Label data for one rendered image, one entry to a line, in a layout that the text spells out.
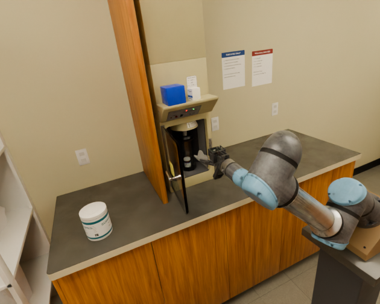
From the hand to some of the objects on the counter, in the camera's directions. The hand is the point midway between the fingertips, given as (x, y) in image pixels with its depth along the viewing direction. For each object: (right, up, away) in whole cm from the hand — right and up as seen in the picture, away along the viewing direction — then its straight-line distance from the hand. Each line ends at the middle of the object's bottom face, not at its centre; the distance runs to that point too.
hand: (206, 152), depth 129 cm
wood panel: (-33, -22, +34) cm, 52 cm away
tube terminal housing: (-12, -17, +39) cm, 44 cm away
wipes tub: (-56, -42, -4) cm, 70 cm away
